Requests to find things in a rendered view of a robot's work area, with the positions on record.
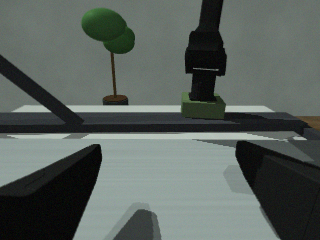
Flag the dark grey metal frame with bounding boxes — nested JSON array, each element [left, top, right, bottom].
[[0, 55, 84, 124]]

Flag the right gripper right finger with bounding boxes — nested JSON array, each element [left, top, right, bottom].
[[235, 141, 320, 240]]

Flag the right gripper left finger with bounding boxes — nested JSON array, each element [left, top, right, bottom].
[[0, 144, 102, 240]]

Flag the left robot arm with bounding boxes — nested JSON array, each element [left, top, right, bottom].
[[185, 0, 227, 102]]

